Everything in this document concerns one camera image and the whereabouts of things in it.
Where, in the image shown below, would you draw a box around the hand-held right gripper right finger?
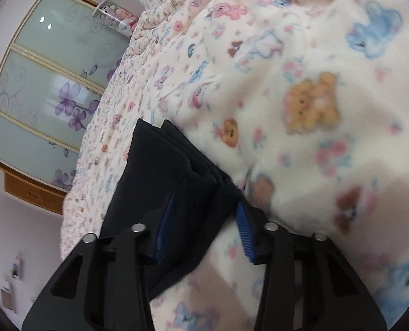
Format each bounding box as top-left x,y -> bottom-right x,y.
236,203 -> 387,331

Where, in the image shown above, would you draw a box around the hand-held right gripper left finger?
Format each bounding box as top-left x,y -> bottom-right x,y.
22,193 -> 176,331

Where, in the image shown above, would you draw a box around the black pants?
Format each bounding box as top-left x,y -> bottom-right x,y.
97,119 -> 246,302

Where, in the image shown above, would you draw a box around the small print bed sheet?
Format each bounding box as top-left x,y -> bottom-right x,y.
60,7 -> 191,261

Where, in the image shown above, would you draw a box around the bear print fleece blanket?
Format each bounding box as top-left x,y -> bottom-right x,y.
115,0 -> 409,331

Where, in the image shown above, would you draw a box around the floral glass door wardrobe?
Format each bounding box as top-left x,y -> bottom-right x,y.
0,0 -> 136,215

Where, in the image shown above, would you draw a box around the clear tube of plush toys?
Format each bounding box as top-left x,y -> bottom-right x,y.
93,1 -> 138,38

